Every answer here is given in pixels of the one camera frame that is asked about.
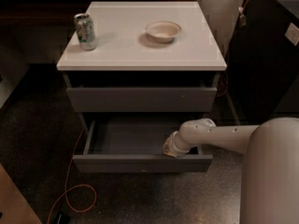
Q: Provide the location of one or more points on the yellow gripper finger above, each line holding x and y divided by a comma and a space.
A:
169, 149

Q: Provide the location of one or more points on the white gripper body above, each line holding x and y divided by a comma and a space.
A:
175, 144

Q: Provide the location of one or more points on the grey drawer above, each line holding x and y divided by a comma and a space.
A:
133, 143
141, 99

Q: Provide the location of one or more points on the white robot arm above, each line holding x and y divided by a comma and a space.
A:
270, 176

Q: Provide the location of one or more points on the white top drawer cabinet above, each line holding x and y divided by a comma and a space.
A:
126, 56

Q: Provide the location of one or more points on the grey top drawer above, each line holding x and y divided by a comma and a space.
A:
141, 99

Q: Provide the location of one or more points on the white paper bowl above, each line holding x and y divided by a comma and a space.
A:
163, 31

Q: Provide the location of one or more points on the black cabinet on right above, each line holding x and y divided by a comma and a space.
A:
263, 61

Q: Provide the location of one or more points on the silver green soda can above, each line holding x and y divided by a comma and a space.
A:
85, 31

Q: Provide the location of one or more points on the wooden board corner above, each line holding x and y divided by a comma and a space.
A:
14, 208

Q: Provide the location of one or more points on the black cable plug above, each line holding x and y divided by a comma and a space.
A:
61, 218

